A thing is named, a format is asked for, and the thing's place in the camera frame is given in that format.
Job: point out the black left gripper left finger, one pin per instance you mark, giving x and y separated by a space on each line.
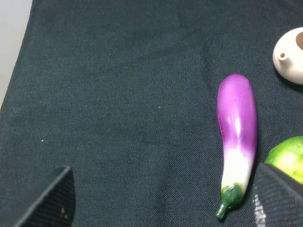
51 203

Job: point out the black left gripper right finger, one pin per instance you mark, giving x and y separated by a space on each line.
277 198

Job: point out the purple toy eggplant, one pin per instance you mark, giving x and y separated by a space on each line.
237 119

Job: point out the green lime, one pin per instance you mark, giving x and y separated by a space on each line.
288 157

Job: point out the black table cloth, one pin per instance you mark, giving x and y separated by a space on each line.
125 92

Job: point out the beige ceramic teapot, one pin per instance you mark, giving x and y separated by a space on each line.
288 56

